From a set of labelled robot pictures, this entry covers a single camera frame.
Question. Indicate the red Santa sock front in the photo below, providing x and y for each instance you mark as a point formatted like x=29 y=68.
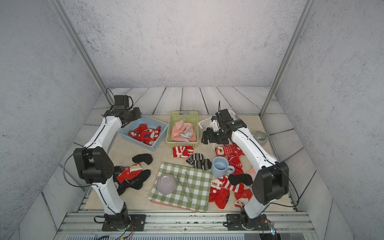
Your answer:
x=243 y=198

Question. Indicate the lilac ceramic bowl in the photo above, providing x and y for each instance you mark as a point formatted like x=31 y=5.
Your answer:
x=166 y=184

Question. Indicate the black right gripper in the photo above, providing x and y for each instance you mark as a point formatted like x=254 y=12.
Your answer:
x=212 y=140

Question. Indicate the light green plastic basket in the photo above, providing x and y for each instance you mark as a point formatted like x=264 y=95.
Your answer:
x=190 y=117

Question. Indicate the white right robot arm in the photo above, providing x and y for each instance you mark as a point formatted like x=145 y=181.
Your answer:
x=272 y=178

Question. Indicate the red Santa Christmas sock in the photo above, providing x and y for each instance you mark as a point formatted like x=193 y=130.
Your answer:
x=139 y=133

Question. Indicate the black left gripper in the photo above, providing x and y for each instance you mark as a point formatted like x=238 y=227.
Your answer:
x=138 y=114

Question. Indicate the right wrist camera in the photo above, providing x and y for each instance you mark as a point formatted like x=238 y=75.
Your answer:
x=221 y=118

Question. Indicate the green white checkered cloth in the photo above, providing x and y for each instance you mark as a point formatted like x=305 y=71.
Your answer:
x=192 y=189

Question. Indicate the right aluminium frame post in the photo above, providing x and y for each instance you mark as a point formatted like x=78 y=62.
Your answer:
x=308 y=7

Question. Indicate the red snowflake sock white cuff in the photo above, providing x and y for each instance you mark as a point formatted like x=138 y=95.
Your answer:
x=129 y=173

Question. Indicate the pink sock with teal leaves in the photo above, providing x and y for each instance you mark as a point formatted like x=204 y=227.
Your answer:
x=183 y=132

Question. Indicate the black sock with white label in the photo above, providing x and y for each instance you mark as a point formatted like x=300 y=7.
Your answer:
x=135 y=183

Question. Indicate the light blue plastic basket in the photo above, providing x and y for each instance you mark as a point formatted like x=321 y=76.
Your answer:
x=151 y=123

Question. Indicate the red white striped Santa sock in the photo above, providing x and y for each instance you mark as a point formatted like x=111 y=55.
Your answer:
x=223 y=183

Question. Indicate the black grey striped sock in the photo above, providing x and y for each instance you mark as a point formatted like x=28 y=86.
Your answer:
x=199 y=162

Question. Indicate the metal base rail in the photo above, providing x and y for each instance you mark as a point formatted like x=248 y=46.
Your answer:
x=176 y=225

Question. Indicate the white plastic basket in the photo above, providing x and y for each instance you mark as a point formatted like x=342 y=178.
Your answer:
x=207 y=123

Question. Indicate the grey striped ceramic mug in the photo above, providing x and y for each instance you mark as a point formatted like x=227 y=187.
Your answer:
x=261 y=138

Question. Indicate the red bear Christmas sock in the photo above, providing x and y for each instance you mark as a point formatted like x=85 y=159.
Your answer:
x=149 y=136

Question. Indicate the light blue ceramic mug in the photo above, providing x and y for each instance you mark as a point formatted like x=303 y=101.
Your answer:
x=221 y=167

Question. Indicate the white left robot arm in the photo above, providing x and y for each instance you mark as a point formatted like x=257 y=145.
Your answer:
x=95 y=167

